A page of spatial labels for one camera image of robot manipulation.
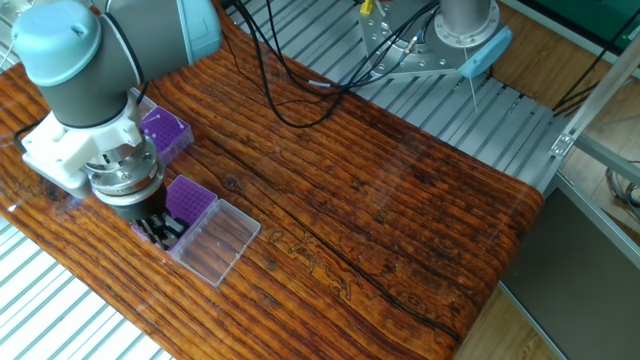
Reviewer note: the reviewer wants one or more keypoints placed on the thin white rod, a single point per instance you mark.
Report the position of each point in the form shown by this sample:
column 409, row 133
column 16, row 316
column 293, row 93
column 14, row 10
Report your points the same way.
column 472, row 92

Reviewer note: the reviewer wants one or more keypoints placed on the aluminium frame profile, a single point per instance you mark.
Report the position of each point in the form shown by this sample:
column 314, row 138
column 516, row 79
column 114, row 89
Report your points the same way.
column 600, row 105

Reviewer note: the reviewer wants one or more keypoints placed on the yellow connector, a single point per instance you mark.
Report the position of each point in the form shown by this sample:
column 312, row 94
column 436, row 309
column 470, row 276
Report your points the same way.
column 367, row 6

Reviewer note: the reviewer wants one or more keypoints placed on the green board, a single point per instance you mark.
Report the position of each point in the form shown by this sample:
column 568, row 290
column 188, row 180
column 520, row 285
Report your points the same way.
column 600, row 20

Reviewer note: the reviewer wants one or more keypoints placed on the purple pipette tip holder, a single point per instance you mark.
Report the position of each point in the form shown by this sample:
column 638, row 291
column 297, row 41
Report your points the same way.
column 215, row 245
column 168, row 132

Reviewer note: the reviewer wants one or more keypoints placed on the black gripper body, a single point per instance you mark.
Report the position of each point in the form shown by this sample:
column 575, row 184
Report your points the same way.
column 138, row 204

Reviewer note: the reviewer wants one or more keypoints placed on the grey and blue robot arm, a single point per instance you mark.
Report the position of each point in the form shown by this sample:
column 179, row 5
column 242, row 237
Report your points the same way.
column 80, row 60

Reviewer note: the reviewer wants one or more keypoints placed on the glossy wood grain mat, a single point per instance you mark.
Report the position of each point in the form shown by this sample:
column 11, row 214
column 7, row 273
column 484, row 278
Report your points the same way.
column 380, row 220

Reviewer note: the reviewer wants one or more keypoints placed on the silver ribbed wrist flange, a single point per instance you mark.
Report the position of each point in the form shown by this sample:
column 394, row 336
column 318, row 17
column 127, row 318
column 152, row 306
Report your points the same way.
column 125, row 175

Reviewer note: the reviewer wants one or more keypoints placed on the light blue plastic piece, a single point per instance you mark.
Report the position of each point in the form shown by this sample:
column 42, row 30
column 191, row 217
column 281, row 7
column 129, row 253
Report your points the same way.
column 488, row 50

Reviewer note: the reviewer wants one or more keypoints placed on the silver robot mounting plate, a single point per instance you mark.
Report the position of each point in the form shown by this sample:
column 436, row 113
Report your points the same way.
column 400, row 60

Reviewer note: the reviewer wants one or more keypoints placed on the silver corner bracket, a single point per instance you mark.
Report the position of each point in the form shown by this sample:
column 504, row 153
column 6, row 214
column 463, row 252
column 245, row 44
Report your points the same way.
column 562, row 145

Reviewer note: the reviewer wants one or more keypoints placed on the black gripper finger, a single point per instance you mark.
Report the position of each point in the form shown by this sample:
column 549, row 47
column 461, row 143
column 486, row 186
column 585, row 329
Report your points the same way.
column 172, row 228
column 155, row 234

